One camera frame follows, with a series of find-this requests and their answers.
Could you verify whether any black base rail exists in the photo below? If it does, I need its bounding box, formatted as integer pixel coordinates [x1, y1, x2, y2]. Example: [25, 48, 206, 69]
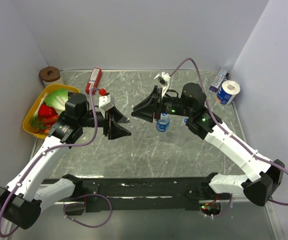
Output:
[42, 176, 232, 213]

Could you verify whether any white green toy cabbage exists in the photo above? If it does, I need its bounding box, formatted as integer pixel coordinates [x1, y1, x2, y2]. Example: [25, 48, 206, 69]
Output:
[44, 88, 69, 113]

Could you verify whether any brown lid white canister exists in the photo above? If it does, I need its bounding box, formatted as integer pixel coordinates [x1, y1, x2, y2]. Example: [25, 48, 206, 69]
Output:
[39, 66, 64, 87]

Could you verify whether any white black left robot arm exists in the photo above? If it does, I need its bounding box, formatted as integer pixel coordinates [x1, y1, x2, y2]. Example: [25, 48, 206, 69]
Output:
[0, 93, 131, 230]

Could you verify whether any wrapped toilet paper roll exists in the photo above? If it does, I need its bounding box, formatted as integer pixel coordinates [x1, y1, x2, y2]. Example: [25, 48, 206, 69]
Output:
[217, 80, 241, 105]

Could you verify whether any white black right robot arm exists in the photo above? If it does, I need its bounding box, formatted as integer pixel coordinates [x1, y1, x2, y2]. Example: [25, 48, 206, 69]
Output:
[131, 82, 285, 206]

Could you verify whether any red flat box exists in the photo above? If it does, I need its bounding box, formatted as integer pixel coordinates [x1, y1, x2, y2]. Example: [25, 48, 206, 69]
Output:
[85, 67, 102, 94]

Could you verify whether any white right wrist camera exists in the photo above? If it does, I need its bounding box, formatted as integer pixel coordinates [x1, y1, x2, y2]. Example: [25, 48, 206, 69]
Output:
[154, 71, 171, 87]

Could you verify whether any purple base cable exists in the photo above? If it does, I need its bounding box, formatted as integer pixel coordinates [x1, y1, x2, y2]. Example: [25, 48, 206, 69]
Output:
[63, 193, 113, 229]

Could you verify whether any yellow plastic basket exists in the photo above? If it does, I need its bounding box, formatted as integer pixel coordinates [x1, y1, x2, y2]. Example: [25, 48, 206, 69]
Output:
[22, 83, 81, 140]

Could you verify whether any silver white left wrist camera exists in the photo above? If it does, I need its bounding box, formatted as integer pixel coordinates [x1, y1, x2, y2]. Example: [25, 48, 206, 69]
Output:
[98, 94, 115, 112]

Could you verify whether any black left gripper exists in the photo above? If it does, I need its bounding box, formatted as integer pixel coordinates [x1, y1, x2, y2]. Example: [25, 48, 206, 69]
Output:
[78, 105, 131, 139]

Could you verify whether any blue label Pocari bottle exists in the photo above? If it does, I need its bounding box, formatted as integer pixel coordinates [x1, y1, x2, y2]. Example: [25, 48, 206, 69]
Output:
[156, 113, 170, 133]

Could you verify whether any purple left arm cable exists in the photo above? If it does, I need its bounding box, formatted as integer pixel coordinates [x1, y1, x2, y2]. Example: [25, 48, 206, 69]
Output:
[0, 87, 102, 238]

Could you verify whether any red toy pepper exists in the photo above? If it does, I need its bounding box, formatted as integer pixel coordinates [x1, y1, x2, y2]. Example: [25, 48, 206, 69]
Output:
[38, 104, 57, 119]

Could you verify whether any red cable connector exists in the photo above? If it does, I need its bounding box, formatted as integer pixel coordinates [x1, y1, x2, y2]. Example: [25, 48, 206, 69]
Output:
[99, 88, 107, 97]

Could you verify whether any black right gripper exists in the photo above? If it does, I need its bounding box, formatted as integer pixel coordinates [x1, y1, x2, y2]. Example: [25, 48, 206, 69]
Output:
[132, 85, 193, 123]

